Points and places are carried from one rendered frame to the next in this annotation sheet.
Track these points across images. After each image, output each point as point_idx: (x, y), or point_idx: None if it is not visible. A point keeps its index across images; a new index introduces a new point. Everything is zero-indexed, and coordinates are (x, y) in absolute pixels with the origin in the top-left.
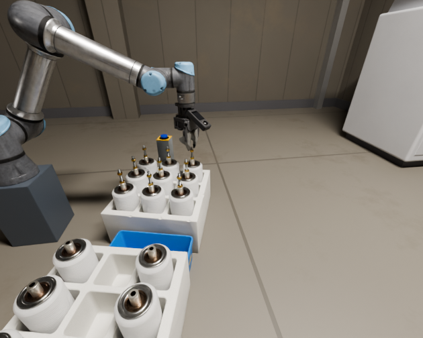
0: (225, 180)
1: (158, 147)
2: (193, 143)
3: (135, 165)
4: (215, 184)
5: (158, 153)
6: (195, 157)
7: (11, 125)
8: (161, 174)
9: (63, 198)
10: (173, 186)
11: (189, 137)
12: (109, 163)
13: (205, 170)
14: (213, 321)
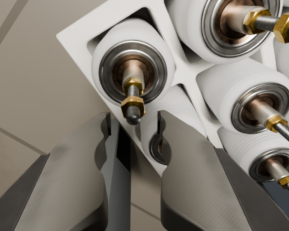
0: None
1: (129, 222)
2: (108, 131)
3: None
4: (34, 43)
5: (129, 203)
6: None
7: None
8: (271, 107)
9: (284, 199)
10: (223, 66)
11: (201, 175)
12: (139, 230)
13: (69, 52)
14: None
